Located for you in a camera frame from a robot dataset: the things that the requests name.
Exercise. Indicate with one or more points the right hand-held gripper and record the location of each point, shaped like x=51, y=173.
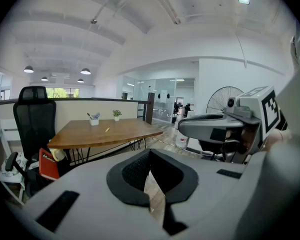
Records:
x=250, y=101

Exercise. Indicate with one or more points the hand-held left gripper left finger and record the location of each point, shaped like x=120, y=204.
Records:
x=95, y=209

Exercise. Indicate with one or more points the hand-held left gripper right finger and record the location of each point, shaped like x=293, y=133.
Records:
x=205, y=199

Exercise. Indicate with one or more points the person's right forearm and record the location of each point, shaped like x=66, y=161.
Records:
x=273, y=137

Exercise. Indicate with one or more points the person's right hand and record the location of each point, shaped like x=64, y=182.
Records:
x=247, y=137

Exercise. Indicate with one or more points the clear water jug red label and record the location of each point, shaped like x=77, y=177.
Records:
x=182, y=140

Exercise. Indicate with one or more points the black metal table legs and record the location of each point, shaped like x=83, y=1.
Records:
x=82, y=154

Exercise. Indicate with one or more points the red box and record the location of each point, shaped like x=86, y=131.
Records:
x=48, y=165

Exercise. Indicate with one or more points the cream cloth bundle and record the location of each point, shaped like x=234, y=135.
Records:
x=57, y=154

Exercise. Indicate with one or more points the white pen holder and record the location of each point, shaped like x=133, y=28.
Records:
x=94, y=121

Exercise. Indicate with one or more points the small potted flower plant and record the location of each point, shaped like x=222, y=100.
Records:
x=117, y=115

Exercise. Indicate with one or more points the person's beige shirt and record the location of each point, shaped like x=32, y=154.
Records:
x=297, y=104

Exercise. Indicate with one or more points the patterned seat cushion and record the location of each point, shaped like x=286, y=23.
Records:
x=11, y=170

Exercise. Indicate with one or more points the black marker pen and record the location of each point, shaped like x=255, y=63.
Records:
x=89, y=115

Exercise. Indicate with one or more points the black mesh office chair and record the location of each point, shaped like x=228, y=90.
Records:
x=35, y=124

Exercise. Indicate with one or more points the white chair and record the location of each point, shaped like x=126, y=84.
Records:
x=8, y=131

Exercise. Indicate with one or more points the black dome pendant lamp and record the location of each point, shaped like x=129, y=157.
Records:
x=28, y=69
x=80, y=80
x=44, y=78
x=85, y=71

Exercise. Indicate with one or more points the black pedestal fan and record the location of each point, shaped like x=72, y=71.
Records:
x=220, y=101

